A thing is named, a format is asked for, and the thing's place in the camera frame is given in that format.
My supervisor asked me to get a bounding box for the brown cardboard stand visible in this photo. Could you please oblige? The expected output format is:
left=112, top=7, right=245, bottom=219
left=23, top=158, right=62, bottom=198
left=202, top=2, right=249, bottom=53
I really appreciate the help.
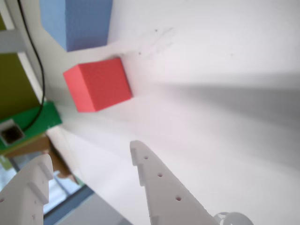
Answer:
left=4, top=135, right=79, bottom=186

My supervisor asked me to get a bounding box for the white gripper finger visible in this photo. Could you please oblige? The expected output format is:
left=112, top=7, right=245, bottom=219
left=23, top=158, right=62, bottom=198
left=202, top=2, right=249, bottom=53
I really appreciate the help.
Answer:
left=130, top=140, right=218, bottom=225
left=0, top=154, right=54, bottom=225

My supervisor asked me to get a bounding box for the blue foam cube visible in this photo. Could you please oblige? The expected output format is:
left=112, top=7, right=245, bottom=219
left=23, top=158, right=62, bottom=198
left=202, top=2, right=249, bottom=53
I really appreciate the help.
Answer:
left=39, top=0, right=113, bottom=53

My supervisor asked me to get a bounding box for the thin black cable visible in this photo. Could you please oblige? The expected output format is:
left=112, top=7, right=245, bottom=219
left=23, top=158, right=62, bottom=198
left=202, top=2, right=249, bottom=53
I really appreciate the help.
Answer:
left=17, top=0, right=45, bottom=131

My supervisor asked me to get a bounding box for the olive desk partition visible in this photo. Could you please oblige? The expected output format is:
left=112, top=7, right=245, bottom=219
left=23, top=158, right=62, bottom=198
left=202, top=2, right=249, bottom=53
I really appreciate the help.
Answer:
left=0, top=53, right=41, bottom=120

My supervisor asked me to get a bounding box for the red foam cube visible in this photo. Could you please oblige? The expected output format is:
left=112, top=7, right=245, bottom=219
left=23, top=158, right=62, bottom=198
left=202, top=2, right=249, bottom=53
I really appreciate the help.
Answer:
left=62, top=58, right=133, bottom=113

